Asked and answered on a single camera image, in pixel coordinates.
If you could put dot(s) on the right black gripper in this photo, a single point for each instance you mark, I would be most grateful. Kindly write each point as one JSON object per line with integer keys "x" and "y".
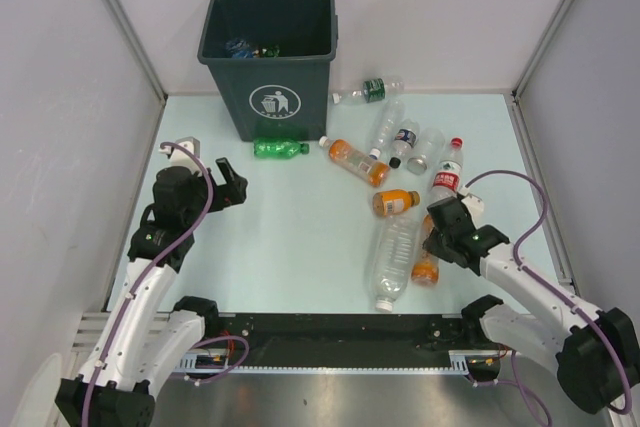
{"x": 433, "y": 247}

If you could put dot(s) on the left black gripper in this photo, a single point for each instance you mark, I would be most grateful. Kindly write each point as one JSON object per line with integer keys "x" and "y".
{"x": 228, "y": 194}

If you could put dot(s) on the orange jasmine tea bottle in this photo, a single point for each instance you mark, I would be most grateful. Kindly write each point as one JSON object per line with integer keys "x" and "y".
{"x": 425, "y": 271}

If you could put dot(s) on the orange juice bottle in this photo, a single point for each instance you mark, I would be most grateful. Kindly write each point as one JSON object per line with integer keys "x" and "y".
{"x": 394, "y": 202}

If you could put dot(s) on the blue label water bottle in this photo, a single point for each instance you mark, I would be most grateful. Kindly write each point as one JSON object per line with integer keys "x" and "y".
{"x": 239, "y": 48}

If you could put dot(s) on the green bottle with cap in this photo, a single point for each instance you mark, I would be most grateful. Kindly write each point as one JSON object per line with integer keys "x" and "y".
{"x": 267, "y": 51}

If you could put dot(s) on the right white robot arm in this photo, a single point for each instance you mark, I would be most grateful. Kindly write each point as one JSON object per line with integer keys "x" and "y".
{"x": 593, "y": 353}

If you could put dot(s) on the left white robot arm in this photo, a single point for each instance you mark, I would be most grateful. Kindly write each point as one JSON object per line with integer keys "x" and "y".
{"x": 119, "y": 383}

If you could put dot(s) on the green bottle near bin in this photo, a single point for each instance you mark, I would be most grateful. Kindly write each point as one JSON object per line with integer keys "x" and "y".
{"x": 281, "y": 149}

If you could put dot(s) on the dark green plastic bin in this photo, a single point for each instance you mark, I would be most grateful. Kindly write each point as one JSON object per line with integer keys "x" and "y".
{"x": 283, "y": 97}

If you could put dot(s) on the red label water bottle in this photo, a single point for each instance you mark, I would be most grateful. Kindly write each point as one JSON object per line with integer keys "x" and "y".
{"x": 447, "y": 176}

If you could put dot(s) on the large clear bottle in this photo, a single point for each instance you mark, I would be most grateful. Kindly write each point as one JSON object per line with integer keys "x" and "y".
{"x": 389, "y": 264}

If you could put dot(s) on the clear cup silver base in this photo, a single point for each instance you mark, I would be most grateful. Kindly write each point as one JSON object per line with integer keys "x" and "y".
{"x": 426, "y": 152}

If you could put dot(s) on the orange tea bottle white cap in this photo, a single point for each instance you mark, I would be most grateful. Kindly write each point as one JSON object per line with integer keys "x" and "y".
{"x": 343, "y": 154}

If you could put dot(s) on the pepsi label clear bottle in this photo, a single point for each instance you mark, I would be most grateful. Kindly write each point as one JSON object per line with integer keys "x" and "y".
{"x": 404, "y": 142}

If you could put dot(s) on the clear bottle white cap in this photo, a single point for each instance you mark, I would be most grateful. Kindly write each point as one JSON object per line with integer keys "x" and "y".
{"x": 384, "y": 127}

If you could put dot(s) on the green label clear bottle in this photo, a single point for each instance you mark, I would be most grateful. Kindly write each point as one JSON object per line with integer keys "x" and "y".
{"x": 370, "y": 90}

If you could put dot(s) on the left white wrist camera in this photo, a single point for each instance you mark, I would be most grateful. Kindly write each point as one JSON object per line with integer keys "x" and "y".
{"x": 186, "y": 156}

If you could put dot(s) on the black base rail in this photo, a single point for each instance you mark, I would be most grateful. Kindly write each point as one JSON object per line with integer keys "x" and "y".
{"x": 350, "y": 341}

